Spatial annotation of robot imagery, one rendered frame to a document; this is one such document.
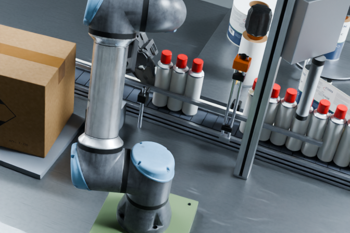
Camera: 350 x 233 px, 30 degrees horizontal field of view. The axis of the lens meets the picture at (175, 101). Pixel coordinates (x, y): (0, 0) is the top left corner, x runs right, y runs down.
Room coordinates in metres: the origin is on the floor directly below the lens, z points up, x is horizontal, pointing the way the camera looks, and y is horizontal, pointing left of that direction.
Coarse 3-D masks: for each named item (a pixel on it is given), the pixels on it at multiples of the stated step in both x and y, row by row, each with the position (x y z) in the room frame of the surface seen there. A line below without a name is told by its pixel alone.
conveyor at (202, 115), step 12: (84, 72) 1.84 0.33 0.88; (84, 84) 1.77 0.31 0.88; (132, 96) 1.75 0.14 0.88; (156, 108) 1.71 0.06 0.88; (192, 120) 1.67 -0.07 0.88; (204, 120) 1.68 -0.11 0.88; (216, 120) 1.70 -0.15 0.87; (228, 120) 1.70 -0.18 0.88; (264, 144) 1.61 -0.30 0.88; (300, 156) 1.58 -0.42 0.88; (336, 168) 1.55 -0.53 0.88; (348, 168) 1.56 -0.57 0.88
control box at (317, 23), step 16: (304, 0) 1.47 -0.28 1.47; (320, 0) 1.49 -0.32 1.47; (336, 0) 1.53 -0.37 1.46; (304, 16) 1.46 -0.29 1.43; (320, 16) 1.50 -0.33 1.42; (336, 16) 1.54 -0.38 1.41; (288, 32) 1.49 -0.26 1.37; (304, 32) 1.47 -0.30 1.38; (320, 32) 1.51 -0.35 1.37; (336, 32) 1.56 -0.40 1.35; (288, 48) 1.48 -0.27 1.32; (304, 48) 1.48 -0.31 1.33; (320, 48) 1.53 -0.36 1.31
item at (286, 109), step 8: (288, 88) 1.65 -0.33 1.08; (288, 96) 1.62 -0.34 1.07; (280, 104) 1.63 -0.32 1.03; (288, 104) 1.62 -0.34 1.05; (296, 104) 1.63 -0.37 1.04; (280, 112) 1.62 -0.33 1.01; (288, 112) 1.61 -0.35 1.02; (280, 120) 1.61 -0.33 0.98; (288, 120) 1.61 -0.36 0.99; (288, 128) 1.62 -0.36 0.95; (272, 136) 1.62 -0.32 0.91; (280, 136) 1.61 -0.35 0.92; (272, 144) 1.62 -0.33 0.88; (280, 144) 1.61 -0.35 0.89
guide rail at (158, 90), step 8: (80, 64) 1.77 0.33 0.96; (88, 64) 1.78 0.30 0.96; (128, 80) 1.73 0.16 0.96; (152, 88) 1.71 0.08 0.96; (160, 88) 1.71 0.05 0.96; (168, 96) 1.69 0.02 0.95; (176, 96) 1.68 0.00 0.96; (184, 96) 1.69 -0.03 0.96; (192, 104) 1.67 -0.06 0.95; (200, 104) 1.66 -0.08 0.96; (208, 104) 1.67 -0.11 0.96; (224, 112) 1.64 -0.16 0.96; (232, 112) 1.64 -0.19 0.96; (272, 128) 1.60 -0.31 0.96; (280, 128) 1.60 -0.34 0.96; (296, 136) 1.58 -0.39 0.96; (304, 136) 1.58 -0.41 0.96; (320, 144) 1.56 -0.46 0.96
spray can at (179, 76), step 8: (184, 56) 1.73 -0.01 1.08; (176, 64) 1.72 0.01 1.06; (184, 64) 1.71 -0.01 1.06; (176, 72) 1.70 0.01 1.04; (184, 72) 1.71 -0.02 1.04; (176, 80) 1.70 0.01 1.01; (184, 80) 1.71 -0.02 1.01; (176, 88) 1.70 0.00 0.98; (184, 88) 1.72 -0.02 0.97; (168, 104) 1.71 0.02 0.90; (176, 104) 1.70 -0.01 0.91
